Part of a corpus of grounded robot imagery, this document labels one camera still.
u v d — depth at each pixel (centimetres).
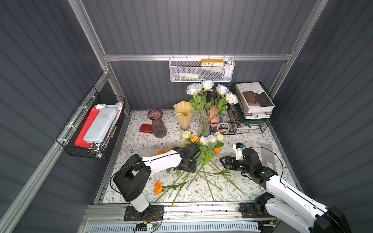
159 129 112
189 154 69
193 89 75
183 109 99
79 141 66
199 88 83
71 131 62
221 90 81
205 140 93
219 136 98
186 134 99
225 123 102
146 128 105
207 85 84
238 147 75
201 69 91
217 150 94
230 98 76
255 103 91
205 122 93
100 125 70
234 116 124
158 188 77
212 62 87
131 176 46
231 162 72
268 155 92
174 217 73
